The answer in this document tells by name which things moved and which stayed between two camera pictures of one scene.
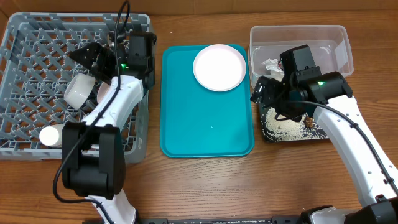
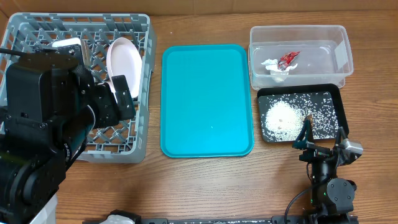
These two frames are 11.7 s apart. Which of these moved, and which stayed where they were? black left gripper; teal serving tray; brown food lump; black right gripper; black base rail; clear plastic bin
Moved: black left gripper; black right gripper
Stayed: brown food lump; black base rail; teal serving tray; clear plastic bin
